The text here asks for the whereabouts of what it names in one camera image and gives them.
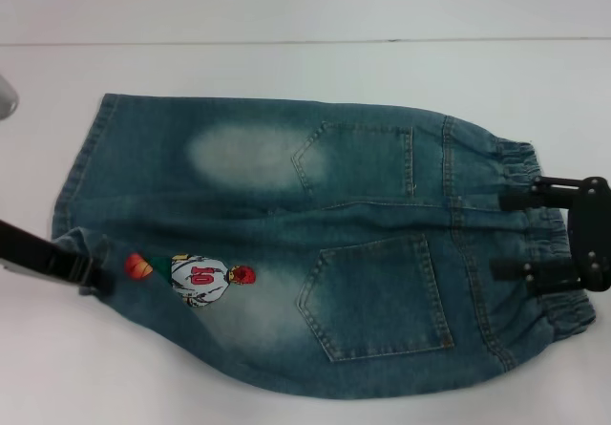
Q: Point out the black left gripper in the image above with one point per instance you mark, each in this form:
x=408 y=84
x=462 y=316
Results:
x=43 y=258

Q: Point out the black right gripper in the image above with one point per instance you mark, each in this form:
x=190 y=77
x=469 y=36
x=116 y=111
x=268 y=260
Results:
x=592 y=234

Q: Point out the blue denim shorts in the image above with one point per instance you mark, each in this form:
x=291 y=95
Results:
x=334 y=234

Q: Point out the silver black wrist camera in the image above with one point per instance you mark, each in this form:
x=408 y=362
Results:
x=7 y=100

